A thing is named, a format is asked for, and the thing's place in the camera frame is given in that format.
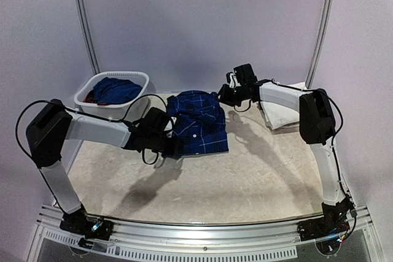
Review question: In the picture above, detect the right corner wall post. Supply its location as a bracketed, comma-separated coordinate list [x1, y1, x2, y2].
[305, 0, 333, 88]

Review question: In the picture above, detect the left corner wall post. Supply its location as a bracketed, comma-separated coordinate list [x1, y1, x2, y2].
[76, 0, 100, 75]

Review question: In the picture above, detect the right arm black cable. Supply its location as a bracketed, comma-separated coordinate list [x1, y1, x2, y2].
[233, 79, 359, 214]

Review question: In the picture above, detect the aluminium front rail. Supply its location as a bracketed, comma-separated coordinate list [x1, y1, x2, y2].
[26, 205, 385, 261]

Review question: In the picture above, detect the corner wall post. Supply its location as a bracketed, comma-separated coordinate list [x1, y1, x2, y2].
[76, 0, 100, 75]
[305, 0, 333, 88]

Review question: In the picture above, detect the blue plaid shirt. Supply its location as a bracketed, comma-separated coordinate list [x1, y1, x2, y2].
[162, 90, 229, 158]

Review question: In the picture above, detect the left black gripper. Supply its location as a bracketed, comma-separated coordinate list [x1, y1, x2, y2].
[147, 133, 184, 156]

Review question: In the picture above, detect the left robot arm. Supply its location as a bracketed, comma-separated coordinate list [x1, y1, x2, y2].
[25, 99, 182, 234]

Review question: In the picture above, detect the white t-shirt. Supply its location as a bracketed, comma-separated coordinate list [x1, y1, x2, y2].
[259, 82, 307, 129]

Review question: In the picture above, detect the dark blue garment in basket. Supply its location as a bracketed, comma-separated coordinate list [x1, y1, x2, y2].
[93, 77, 142, 105]

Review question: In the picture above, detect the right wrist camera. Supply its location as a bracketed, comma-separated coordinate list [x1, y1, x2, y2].
[226, 72, 240, 88]

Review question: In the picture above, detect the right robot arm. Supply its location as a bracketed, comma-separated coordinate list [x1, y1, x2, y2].
[219, 64, 354, 235]

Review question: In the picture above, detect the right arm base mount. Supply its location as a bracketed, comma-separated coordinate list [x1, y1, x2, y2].
[297, 201, 357, 256]

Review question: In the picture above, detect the white plastic laundry basket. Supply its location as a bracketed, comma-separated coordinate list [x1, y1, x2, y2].
[74, 71, 150, 121]

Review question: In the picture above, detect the red garment in basket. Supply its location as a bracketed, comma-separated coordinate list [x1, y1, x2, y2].
[83, 90, 101, 105]

